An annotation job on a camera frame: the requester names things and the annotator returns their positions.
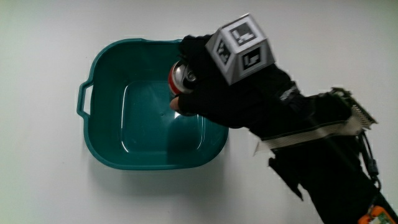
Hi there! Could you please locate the red cola can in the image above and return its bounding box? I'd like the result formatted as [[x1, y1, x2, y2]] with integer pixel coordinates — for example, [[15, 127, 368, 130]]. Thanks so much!
[[168, 60, 198, 96]]

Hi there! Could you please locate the orange device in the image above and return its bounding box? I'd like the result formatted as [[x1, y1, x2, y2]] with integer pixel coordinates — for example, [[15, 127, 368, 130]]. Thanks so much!
[[357, 205, 398, 224]]

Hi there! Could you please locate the black cable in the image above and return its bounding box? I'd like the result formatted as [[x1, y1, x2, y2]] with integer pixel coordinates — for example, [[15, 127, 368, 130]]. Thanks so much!
[[357, 131, 382, 191]]

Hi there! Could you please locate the person's right forearm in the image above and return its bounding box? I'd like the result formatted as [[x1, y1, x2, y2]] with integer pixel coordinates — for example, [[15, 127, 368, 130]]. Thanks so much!
[[253, 87, 398, 224]]

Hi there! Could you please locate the person's right hand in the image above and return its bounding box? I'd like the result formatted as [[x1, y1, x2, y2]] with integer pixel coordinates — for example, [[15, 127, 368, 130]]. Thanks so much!
[[169, 12, 302, 138]]

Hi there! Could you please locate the green plastic basin plate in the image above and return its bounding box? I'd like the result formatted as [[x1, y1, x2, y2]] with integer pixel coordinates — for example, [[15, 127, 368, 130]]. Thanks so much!
[[76, 38, 229, 171]]

